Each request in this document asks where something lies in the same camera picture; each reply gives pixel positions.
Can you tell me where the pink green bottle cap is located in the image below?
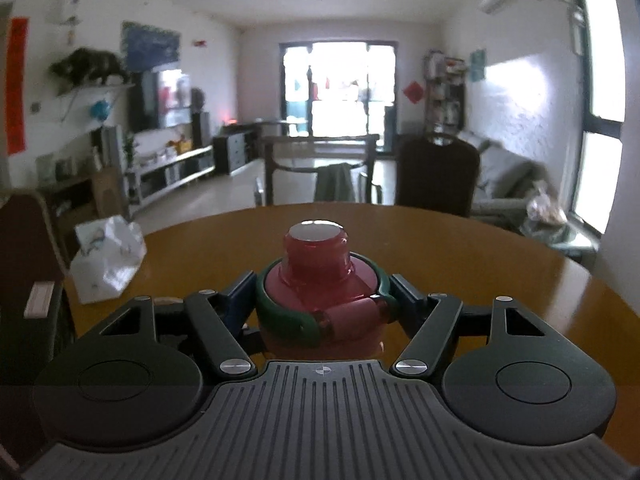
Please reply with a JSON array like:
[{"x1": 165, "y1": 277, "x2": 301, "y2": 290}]
[{"x1": 256, "y1": 220, "x2": 396, "y2": 361}]

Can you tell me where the plastic bag on side table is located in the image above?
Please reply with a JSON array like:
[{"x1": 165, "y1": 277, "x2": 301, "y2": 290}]
[{"x1": 526, "y1": 180, "x2": 567, "y2": 226}]

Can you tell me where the white tv console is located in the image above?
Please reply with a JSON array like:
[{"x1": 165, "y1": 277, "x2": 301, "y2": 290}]
[{"x1": 125, "y1": 146, "x2": 215, "y2": 214}]

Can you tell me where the grey sofa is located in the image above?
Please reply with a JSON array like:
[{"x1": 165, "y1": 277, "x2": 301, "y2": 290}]
[{"x1": 458, "y1": 131, "x2": 542, "y2": 224}]

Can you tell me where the dark brown dining chair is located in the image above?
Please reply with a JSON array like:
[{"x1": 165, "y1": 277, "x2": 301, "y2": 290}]
[{"x1": 394, "y1": 133, "x2": 480, "y2": 218}]

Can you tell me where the dark drawer cabinet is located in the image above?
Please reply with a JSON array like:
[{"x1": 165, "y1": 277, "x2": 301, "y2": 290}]
[{"x1": 212, "y1": 127, "x2": 259, "y2": 174}]

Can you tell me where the wooden armchair with cloth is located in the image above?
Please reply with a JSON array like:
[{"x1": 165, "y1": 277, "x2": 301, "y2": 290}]
[{"x1": 256, "y1": 134, "x2": 384, "y2": 206}]

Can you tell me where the blue globe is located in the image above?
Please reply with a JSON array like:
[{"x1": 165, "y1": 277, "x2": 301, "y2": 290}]
[{"x1": 90, "y1": 100, "x2": 112, "y2": 122}]

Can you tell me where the flat screen television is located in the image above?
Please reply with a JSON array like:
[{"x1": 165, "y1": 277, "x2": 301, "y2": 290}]
[{"x1": 127, "y1": 68, "x2": 192, "y2": 133}]

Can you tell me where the red diamond door decoration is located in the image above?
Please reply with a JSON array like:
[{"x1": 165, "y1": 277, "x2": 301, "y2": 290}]
[{"x1": 402, "y1": 80, "x2": 425, "y2": 104}]

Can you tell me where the black bookshelf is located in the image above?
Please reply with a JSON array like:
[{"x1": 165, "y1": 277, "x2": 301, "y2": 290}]
[{"x1": 423, "y1": 49, "x2": 468, "y2": 136}]

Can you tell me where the cat figure on shelf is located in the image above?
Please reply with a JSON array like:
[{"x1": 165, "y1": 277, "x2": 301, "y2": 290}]
[{"x1": 49, "y1": 48, "x2": 130, "y2": 88}]

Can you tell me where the small teal wall picture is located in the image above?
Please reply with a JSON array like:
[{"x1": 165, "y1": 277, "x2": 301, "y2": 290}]
[{"x1": 469, "y1": 49, "x2": 486, "y2": 82}]

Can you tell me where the dark blue wall painting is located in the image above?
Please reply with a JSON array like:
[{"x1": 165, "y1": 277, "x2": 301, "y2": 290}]
[{"x1": 120, "y1": 21, "x2": 181, "y2": 73}]

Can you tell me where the red wall scroll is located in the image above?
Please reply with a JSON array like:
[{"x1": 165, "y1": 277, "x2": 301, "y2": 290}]
[{"x1": 4, "y1": 16, "x2": 29, "y2": 155}]

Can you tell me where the white wall air conditioner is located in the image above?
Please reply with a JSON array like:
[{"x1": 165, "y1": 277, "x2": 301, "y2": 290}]
[{"x1": 478, "y1": 0, "x2": 516, "y2": 15}]

